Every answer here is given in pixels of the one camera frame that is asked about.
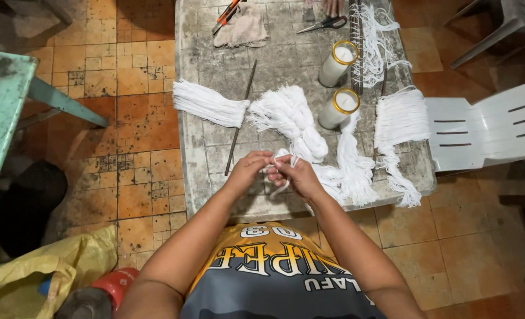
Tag person's left hand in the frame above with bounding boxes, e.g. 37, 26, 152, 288
223, 151, 274, 196

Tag person's right hand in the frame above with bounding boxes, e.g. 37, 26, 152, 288
266, 154, 328, 203

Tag white wick string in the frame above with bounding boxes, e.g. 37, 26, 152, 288
262, 148, 301, 198

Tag thick twisted white wick bundle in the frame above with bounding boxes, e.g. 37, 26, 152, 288
246, 85, 330, 165

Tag long dark metal rod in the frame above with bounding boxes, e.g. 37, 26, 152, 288
224, 59, 259, 177

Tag flat white wick bundle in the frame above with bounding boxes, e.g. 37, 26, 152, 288
172, 79, 251, 129

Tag white candle in glass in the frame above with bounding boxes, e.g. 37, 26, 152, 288
318, 88, 361, 131
318, 40, 360, 89

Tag long loose white wick bundle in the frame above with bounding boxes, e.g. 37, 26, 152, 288
311, 111, 381, 208

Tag person's yellow grey printed shirt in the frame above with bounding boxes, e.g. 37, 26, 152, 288
180, 222, 387, 319

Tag beige cloth rag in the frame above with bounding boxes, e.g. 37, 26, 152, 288
212, 4, 270, 49

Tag pair of dark metal rods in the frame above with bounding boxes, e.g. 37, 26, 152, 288
350, 0, 365, 96

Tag wide white wick bundle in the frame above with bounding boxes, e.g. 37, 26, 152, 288
373, 86, 432, 208

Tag thin dark metal rod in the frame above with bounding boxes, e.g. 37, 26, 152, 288
371, 68, 388, 165

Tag orange utility knife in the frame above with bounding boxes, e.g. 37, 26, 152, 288
211, 0, 248, 36

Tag tangled white wicks on rods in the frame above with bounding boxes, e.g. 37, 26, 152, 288
351, 4, 413, 89

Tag red cylinder container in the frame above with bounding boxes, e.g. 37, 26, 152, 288
53, 267, 140, 319

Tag white plastic chair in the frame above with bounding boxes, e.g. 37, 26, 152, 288
424, 76, 525, 173

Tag black bag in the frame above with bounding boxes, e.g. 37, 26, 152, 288
0, 159, 69, 267

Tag yellow woven sack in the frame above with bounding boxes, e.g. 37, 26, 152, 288
0, 224, 119, 319

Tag green worn table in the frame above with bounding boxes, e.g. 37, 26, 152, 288
0, 49, 110, 227

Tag grey plastic chair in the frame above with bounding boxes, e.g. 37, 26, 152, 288
443, 0, 525, 70

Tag black handled scissors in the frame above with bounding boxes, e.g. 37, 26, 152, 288
296, 16, 348, 35

